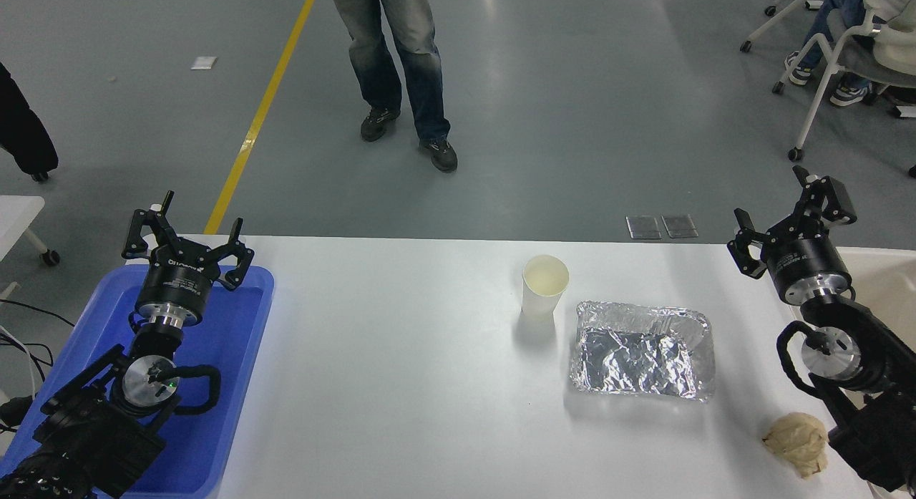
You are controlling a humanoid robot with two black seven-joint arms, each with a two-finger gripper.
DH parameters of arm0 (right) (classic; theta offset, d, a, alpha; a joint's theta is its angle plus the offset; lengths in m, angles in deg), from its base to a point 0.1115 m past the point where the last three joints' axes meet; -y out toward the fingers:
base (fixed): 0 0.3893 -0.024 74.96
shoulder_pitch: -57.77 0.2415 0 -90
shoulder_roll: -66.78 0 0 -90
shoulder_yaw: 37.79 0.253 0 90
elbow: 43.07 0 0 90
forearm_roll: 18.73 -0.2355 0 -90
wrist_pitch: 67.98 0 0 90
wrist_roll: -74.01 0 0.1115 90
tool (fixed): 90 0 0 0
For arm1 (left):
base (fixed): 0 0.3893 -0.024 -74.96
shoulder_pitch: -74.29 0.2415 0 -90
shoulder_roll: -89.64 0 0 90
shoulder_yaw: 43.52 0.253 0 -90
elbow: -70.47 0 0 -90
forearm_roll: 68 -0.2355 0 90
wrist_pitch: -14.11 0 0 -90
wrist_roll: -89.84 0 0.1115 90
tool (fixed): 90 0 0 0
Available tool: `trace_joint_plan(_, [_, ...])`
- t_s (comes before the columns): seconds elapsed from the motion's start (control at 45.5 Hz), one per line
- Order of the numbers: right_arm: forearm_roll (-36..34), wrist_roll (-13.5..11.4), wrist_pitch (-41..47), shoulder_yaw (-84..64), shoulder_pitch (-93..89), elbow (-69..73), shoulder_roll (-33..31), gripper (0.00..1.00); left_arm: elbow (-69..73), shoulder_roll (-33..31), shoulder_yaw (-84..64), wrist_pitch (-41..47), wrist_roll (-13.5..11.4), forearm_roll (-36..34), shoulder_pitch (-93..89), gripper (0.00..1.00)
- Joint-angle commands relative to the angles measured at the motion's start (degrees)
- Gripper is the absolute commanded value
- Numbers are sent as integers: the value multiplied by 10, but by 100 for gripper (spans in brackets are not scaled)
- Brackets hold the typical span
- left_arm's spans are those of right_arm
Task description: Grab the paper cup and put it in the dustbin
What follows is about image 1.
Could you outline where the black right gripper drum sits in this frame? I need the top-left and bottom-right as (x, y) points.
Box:
(760, 216), (852, 294)

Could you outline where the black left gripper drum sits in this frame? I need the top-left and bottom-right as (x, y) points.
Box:
(135, 246), (220, 317)

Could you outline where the white paper cup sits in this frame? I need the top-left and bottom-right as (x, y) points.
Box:
(521, 254), (571, 323)

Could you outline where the blue plastic tray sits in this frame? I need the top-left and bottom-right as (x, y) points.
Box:
(0, 264), (276, 499)

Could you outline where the grey metal floor plate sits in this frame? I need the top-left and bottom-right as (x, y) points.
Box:
(661, 213), (699, 239)
(626, 215), (662, 241)

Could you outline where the large pale bin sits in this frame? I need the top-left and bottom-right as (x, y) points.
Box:
(771, 247), (916, 499)

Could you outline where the small white wheeled table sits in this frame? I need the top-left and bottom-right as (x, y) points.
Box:
(0, 195), (62, 301)

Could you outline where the silver foil tray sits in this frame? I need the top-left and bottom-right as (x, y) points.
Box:
(570, 301), (717, 404)

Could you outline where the white wheeled chair base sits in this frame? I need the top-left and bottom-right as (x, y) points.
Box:
(739, 0), (831, 54)

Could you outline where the seated person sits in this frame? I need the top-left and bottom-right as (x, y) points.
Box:
(784, 0), (916, 108)

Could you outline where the crumpled tan paper ball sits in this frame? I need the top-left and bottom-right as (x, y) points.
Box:
(761, 412), (830, 480)

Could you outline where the standing person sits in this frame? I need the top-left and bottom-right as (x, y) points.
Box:
(326, 0), (459, 174)

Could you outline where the black cable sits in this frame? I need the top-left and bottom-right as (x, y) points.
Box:
(0, 299), (77, 371)

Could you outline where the white frame wheeled chair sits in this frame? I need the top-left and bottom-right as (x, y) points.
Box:
(771, 5), (916, 179)

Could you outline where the white cable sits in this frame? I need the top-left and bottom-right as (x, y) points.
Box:
(0, 324), (40, 401)

